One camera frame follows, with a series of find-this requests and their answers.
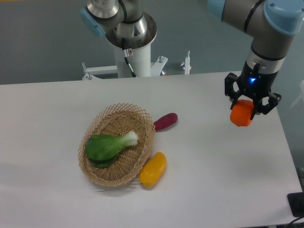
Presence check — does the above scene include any woven wicker basket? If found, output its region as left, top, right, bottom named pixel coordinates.
left=78, top=103, right=155, bottom=187

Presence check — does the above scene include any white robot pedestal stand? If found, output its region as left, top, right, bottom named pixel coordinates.
left=81, top=14, right=193, bottom=80

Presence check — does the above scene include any black device at table edge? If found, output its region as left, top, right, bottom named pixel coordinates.
left=287, top=192, right=304, bottom=217

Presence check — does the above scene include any black cable on pedestal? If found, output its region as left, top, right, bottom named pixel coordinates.
left=121, top=37, right=138, bottom=78

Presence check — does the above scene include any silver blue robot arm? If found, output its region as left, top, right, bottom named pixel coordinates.
left=80, top=0, right=304, bottom=122

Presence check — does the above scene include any purple sweet potato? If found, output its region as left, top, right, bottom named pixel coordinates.
left=154, top=113, right=178, bottom=132

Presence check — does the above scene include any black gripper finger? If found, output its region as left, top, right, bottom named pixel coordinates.
left=250, top=91, right=282, bottom=120
left=224, top=73, right=242, bottom=110

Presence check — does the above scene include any green bok choy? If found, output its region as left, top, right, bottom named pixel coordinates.
left=85, top=131, right=139, bottom=168

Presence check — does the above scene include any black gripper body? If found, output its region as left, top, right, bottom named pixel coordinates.
left=237, top=62, right=278, bottom=100

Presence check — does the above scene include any orange fruit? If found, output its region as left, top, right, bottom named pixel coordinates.
left=230, top=99, right=254, bottom=127

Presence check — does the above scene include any yellow bell pepper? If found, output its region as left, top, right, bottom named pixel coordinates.
left=139, top=152, right=167, bottom=187

